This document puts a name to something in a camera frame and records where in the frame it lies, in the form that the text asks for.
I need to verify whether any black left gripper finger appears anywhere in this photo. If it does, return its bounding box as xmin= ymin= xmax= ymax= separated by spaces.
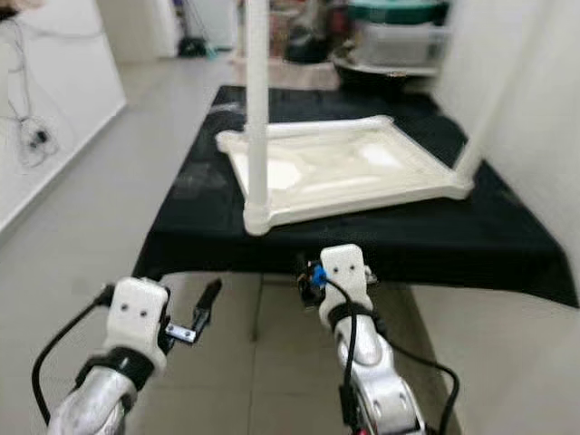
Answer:
xmin=193 ymin=277 xmax=224 ymax=334

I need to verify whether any storage box with orange lid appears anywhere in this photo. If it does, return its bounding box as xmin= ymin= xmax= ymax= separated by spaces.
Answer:
xmin=270 ymin=0 xmax=300 ymax=57

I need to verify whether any black wok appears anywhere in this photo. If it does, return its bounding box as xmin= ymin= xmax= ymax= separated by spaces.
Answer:
xmin=331 ymin=50 xmax=440 ymax=96

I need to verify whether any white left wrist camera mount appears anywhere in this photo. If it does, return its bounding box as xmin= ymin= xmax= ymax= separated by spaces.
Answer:
xmin=104 ymin=276 xmax=173 ymax=372

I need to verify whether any black table cloth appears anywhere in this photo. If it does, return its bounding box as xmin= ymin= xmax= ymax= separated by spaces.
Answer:
xmin=131 ymin=86 xmax=580 ymax=309

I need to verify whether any coiled black cable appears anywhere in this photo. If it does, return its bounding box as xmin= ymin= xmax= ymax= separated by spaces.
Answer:
xmin=177 ymin=36 xmax=209 ymax=57

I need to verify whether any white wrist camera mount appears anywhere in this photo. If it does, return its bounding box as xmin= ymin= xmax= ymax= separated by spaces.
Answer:
xmin=315 ymin=243 xmax=372 ymax=329
xmin=104 ymin=276 xmax=173 ymax=372

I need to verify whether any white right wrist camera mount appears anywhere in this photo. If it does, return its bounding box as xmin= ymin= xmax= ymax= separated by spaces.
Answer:
xmin=315 ymin=243 xmax=372 ymax=329

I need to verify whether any beige cloth covered bench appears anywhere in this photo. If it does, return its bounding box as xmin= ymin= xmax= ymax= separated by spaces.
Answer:
xmin=231 ymin=56 xmax=336 ymax=92

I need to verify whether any black wall cable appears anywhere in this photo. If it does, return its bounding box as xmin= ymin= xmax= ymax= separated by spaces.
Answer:
xmin=5 ymin=18 xmax=60 ymax=169

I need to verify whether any clear plastic storage box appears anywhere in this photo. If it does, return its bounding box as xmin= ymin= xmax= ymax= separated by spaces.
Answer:
xmin=353 ymin=23 xmax=454 ymax=69

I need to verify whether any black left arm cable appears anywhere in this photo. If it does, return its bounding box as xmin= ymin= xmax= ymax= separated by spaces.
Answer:
xmin=32 ymin=290 xmax=114 ymax=427

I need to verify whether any black bag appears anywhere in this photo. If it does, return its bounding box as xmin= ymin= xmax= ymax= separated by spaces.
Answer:
xmin=285 ymin=0 xmax=350 ymax=64

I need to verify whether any white plastic table top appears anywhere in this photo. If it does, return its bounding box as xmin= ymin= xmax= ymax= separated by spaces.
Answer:
xmin=216 ymin=116 xmax=477 ymax=237

